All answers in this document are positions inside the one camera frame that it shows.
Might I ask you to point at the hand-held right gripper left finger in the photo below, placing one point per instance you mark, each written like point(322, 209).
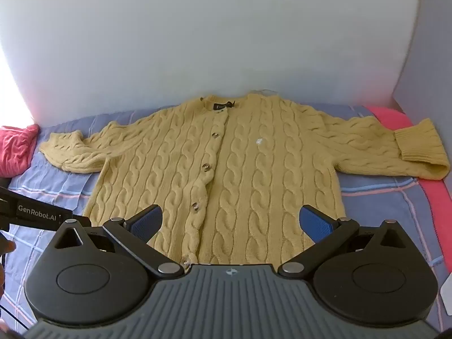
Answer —
point(147, 226)

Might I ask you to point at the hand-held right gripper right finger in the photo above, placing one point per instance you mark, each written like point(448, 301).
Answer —
point(315, 224)

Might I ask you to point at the person's left hand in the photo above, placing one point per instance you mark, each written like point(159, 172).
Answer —
point(6, 246)

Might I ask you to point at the blue plaid bed sheet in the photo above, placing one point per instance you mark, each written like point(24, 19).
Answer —
point(374, 197)

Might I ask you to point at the red knit cloth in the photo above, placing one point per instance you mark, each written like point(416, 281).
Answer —
point(16, 150)

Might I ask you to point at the pink blanket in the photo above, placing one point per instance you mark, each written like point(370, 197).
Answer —
point(438, 201)

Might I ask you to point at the white flat object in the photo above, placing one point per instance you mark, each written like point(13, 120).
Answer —
point(447, 295)

